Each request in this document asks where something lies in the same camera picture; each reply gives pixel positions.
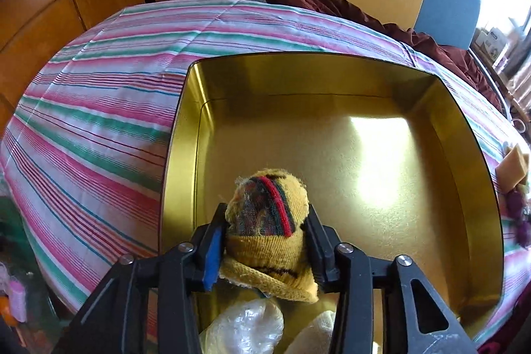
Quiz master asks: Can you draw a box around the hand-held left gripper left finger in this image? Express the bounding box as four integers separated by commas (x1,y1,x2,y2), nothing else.
54,202,229,354

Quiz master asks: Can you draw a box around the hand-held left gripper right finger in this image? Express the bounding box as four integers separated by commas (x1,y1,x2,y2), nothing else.
304,209,478,354

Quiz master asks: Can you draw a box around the yellow striped sock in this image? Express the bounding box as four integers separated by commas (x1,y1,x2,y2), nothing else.
219,168,320,304

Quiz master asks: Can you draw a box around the golden metal tin box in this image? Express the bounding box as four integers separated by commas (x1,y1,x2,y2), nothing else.
159,52,504,354

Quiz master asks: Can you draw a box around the purple snack packet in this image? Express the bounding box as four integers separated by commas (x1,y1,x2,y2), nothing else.
504,188,531,249

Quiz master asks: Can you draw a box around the clear crumpled plastic bag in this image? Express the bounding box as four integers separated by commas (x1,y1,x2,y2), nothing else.
285,310,338,354
199,298,285,354

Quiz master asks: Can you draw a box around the striped bed sheet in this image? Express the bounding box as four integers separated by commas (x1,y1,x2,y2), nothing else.
0,0,531,354

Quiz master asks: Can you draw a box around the pink plastic bottle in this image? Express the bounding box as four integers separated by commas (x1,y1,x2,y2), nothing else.
7,278,28,322

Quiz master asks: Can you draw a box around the yellow sponge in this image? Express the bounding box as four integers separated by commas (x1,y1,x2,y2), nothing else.
495,144,530,189

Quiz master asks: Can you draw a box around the maroon blanket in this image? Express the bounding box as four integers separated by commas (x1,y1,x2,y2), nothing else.
265,0,504,111

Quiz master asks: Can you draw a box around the pink patterned curtain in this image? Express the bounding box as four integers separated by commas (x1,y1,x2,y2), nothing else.
504,57,531,120

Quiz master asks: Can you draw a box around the white cardboard box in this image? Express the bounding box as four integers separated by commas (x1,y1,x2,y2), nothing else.
475,28,509,63

